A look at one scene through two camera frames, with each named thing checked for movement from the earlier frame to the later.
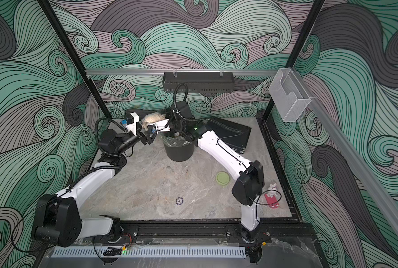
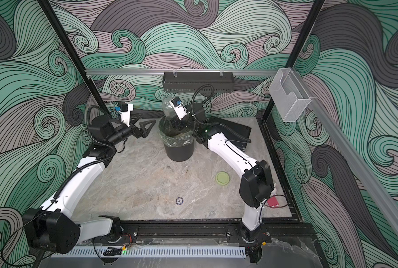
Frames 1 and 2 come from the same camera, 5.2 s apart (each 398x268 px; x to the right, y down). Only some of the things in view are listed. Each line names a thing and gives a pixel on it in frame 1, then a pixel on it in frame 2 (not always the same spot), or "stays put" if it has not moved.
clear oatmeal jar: [152, 118] to [167, 108]
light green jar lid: [223, 177] stays put
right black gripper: [170, 113] stays put
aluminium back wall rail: [158, 72] stays put
